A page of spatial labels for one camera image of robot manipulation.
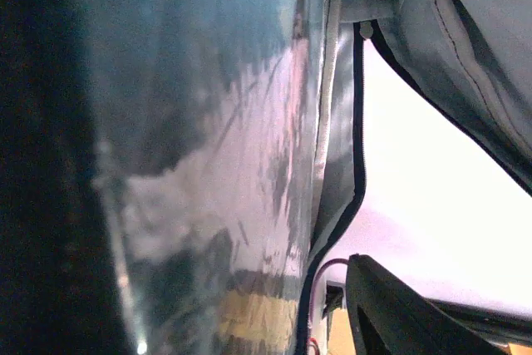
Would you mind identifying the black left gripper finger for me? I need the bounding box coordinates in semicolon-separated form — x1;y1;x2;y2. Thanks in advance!
346;254;504;354

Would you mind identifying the navy blue student backpack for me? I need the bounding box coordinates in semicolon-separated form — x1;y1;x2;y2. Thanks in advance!
295;0;531;354

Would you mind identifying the dark blue Wuthering Heights book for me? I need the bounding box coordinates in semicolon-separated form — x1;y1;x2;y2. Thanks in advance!
82;0;326;354

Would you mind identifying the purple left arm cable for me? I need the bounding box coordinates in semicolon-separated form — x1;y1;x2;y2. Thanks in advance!
309;258;349;327

